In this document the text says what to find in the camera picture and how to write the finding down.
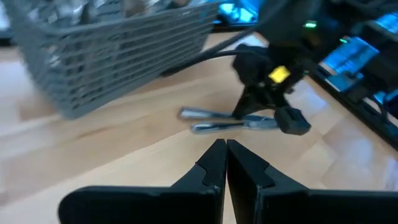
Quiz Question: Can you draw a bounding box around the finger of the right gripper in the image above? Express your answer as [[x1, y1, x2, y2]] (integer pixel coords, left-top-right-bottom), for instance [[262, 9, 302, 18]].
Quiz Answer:
[[274, 106, 312, 136], [231, 86, 277, 121]]

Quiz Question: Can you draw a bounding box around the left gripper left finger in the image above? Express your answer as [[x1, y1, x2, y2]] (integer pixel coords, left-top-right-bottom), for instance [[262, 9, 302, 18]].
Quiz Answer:
[[58, 139, 227, 224]]

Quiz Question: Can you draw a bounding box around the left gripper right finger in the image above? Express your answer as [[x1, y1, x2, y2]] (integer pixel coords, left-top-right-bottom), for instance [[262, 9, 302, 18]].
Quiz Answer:
[[226, 139, 398, 224]]

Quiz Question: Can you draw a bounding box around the silver table knife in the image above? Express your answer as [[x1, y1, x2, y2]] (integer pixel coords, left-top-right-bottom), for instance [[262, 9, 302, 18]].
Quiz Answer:
[[177, 106, 276, 121], [190, 119, 279, 135]]

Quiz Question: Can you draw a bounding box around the grey plastic cutlery basket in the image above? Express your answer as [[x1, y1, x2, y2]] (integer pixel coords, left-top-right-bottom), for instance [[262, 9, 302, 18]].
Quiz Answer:
[[2, 0, 224, 121]]

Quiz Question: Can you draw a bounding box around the black cable with yellow tag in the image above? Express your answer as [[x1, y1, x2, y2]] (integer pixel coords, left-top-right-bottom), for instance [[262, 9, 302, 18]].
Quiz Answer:
[[160, 29, 292, 85]]

